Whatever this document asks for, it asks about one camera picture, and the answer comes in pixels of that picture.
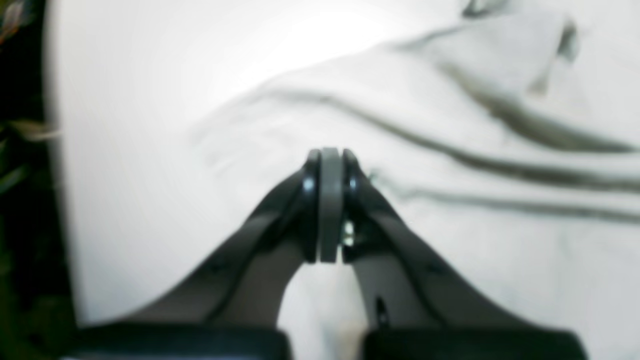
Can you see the beige t-shirt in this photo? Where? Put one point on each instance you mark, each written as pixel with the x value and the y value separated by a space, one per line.
pixel 509 141

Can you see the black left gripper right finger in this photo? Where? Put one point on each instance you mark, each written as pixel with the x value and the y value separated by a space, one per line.
pixel 417 305

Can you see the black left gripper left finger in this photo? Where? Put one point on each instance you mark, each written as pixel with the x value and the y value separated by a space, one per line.
pixel 228 307

